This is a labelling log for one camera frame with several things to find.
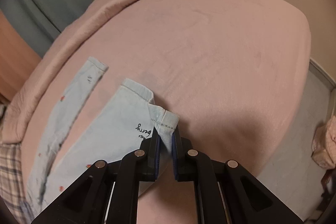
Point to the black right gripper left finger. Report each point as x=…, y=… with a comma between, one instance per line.
x=107, y=192

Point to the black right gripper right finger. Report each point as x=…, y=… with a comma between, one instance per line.
x=225, y=192

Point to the pink bed sheet mattress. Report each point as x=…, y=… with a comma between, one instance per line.
x=233, y=71

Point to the plaid checkered pillow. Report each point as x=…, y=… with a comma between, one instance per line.
x=12, y=190

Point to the pink rolled duvet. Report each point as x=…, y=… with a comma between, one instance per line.
x=24, y=103

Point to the light blue denim pants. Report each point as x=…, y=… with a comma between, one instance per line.
x=128, y=118

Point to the pink bag on floor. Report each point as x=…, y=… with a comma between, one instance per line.
x=323, y=145

